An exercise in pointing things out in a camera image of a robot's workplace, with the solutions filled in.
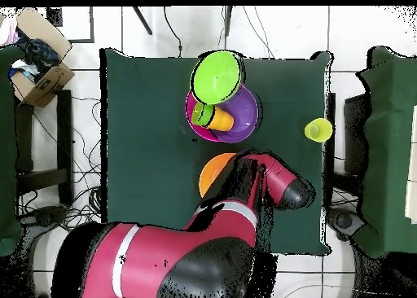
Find large orange plastic bowl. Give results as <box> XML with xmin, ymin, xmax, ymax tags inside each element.
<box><xmin>198</xmin><ymin>152</ymin><xmax>238</xmax><ymax>199</ymax></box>

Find pink plastic bowl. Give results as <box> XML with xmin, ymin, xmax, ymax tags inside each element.
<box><xmin>184</xmin><ymin>89</ymin><xmax>226</xmax><ymax>143</ymax></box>

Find orange plastic cup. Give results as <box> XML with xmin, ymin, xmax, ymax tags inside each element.
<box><xmin>206</xmin><ymin>104</ymin><xmax>235</xmax><ymax>132</ymax></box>

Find green plastic cup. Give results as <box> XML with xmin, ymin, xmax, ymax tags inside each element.
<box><xmin>191</xmin><ymin>101</ymin><xmax>216</xmax><ymax>129</ymax></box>

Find purple plastic bowl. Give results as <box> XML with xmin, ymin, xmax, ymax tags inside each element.
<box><xmin>210</xmin><ymin>84</ymin><xmax>261</xmax><ymax>144</ymax></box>

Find green plastic bowl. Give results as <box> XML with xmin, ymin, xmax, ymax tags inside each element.
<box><xmin>190</xmin><ymin>50</ymin><xmax>244</xmax><ymax>106</ymax></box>

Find dark green tablecloth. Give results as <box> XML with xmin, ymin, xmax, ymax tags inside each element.
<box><xmin>99</xmin><ymin>47</ymin><xmax>333</xmax><ymax>256</ymax></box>

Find yellow plastic cup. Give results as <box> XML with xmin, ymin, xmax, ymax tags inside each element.
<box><xmin>304</xmin><ymin>117</ymin><xmax>334</xmax><ymax>143</ymax></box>

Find black tripod leg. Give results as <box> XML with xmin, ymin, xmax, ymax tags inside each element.
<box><xmin>131</xmin><ymin>6</ymin><xmax>153</xmax><ymax>36</ymax></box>
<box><xmin>223</xmin><ymin>6</ymin><xmax>234</xmax><ymax>37</ymax></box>

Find black equipment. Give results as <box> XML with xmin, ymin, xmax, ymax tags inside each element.
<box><xmin>326</xmin><ymin>208</ymin><xmax>367</xmax><ymax>243</ymax></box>

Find black wheeled base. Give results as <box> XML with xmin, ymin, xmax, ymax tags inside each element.
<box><xmin>19</xmin><ymin>205</ymin><xmax>69</xmax><ymax>298</ymax></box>

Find cardboard box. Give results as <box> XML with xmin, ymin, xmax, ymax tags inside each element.
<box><xmin>9</xmin><ymin>7</ymin><xmax>76</xmax><ymax>108</ymax></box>

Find dark green cloth cover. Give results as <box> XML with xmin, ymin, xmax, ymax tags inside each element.
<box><xmin>351</xmin><ymin>46</ymin><xmax>417</xmax><ymax>259</ymax></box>
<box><xmin>0</xmin><ymin>45</ymin><xmax>24</xmax><ymax>257</ymax></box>

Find dark blue clothing bundle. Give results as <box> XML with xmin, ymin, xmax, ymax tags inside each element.
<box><xmin>15</xmin><ymin>30</ymin><xmax>61</xmax><ymax>74</ymax></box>

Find pale pink cloth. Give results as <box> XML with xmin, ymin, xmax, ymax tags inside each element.
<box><xmin>0</xmin><ymin>15</ymin><xmax>20</xmax><ymax>46</ymax></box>

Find thin black floor cable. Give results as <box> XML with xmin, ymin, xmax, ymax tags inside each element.
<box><xmin>242</xmin><ymin>6</ymin><xmax>274</xmax><ymax>59</ymax></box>
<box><xmin>162</xmin><ymin>6</ymin><xmax>183</xmax><ymax>58</ymax></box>

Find black metal frame stand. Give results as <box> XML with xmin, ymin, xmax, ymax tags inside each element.
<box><xmin>14</xmin><ymin>89</ymin><xmax>74</xmax><ymax>208</ymax></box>

